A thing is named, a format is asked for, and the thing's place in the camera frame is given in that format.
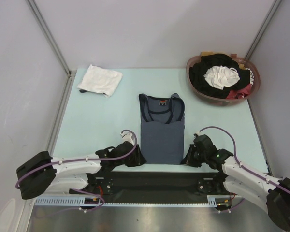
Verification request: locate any red garment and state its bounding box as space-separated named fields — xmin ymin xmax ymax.
xmin=226 ymin=84 xmax=252 ymax=99

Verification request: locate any white strappy garment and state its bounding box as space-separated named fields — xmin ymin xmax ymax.
xmin=203 ymin=66 xmax=240 ymax=90

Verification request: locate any white cable duct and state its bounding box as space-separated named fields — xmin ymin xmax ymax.
xmin=35 ymin=196 xmax=232 ymax=208

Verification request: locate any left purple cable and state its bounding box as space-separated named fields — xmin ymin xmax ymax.
xmin=15 ymin=130 xmax=138 ymax=213

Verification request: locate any black white striped garment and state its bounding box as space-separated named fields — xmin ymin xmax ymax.
xmin=247 ymin=68 xmax=254 ymax=85

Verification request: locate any white graphic tank top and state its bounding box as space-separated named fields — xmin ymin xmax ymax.
xmin=77 ymin=65 xmax=123 ymax=98

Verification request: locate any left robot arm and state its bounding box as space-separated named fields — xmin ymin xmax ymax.
xmin=15 ymin=130 xmax=146 ymax=200

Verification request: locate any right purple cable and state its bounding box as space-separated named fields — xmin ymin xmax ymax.
xmin=198 ymin=126 xmax=290 ymax=213

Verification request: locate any aluminium frame rail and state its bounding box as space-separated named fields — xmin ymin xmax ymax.
xmin=46 ymin=70 xmax=77 ymax=156

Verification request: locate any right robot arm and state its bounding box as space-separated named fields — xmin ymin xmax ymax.
xmin=181 ymin=135 xmax=290 ymax=232

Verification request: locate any mustard yellow garment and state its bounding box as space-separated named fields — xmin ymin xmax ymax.
xmin=201 ymin=52 xmax=214 ymax=56

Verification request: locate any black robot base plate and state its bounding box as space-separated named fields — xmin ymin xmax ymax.
xmin=81 ymin=171 xmax=234 ymax=203

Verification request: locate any black garment pile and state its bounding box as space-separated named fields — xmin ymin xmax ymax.
xmin=189 ymin=54 xmax=250 ymax=99

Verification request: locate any light blue table mat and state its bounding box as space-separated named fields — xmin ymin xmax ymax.
xmin=53 ymin=68 xmax=268 ymax=173

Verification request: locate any purple cable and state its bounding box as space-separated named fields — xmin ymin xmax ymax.
xmin=198 ymin=126 xmax=290 ymax=213
xmin=15 ymin=130 xmax=138 ymax=213

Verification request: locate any pink plastic laundry basket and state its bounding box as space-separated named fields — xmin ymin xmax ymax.
xmin=186 ymin=52 xmax=261 ymax=106

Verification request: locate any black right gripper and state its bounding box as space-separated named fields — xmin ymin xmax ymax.
xmin=180 ymin=144 xmax=207 ymax=168

